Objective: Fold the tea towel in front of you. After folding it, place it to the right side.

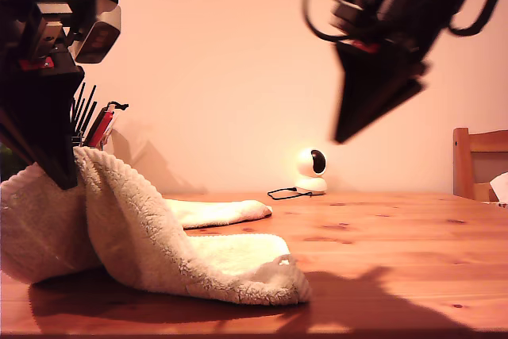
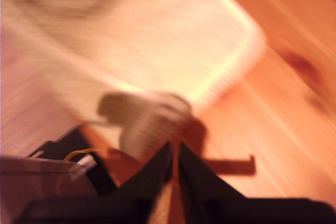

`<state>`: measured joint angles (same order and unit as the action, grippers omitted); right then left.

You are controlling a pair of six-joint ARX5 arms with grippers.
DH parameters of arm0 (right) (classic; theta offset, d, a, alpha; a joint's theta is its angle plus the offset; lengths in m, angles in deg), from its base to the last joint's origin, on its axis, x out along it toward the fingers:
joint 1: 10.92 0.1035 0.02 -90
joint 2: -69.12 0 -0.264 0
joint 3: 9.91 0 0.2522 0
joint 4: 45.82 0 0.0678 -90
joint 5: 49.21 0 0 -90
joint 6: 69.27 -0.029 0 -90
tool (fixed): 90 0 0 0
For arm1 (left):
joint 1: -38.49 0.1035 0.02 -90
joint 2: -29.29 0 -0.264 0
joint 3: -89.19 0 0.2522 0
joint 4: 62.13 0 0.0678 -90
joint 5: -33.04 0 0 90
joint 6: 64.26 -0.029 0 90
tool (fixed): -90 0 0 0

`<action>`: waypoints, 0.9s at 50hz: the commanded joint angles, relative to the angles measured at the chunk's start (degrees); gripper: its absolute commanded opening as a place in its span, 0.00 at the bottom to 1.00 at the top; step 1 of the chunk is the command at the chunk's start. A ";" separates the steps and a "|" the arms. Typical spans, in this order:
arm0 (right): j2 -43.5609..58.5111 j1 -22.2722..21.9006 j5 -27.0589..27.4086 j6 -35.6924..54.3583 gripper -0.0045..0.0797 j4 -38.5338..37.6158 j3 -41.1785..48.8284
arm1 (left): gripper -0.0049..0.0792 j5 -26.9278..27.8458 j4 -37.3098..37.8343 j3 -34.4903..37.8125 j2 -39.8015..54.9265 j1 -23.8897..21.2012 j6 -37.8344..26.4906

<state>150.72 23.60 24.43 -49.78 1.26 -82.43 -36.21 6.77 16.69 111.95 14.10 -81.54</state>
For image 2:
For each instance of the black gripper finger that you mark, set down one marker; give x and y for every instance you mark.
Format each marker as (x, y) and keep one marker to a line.
(152, 179)
(202, 190)

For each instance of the white towel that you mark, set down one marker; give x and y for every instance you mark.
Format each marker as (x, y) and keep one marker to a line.
(157, 37)

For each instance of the beige fluffy tea towel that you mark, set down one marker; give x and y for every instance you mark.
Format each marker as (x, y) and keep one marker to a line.
(152, 119)

